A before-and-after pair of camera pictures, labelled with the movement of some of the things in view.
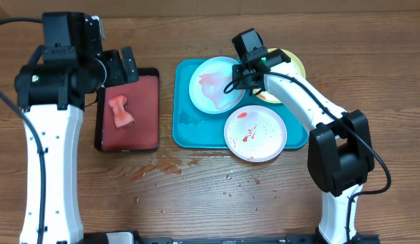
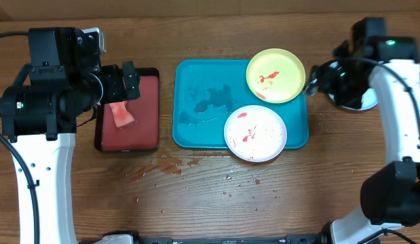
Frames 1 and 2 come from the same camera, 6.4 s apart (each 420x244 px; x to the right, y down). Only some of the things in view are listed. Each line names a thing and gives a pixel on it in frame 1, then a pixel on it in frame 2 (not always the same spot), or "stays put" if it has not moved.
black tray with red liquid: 142,102 stays put
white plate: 255,133 stays put
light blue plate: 207,81 → 369,100
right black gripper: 243,85 → 324,79
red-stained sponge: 121,116 stays put
